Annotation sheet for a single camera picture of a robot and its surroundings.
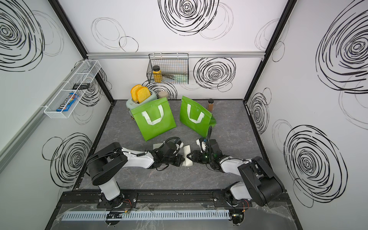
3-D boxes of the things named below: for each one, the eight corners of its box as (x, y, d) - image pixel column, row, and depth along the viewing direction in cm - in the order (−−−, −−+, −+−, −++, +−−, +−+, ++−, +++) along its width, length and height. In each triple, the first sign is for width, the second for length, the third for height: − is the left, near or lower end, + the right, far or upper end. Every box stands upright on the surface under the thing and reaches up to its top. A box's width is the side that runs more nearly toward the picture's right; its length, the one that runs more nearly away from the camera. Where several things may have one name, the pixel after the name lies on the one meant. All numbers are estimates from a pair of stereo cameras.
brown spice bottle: (207, 112, 115) (209, 104, 107) (207, 106, 119) (208, 98, 111) (212, 112, 115) (214, 104, 107) (211, 106, 119) (213, 98, 111)
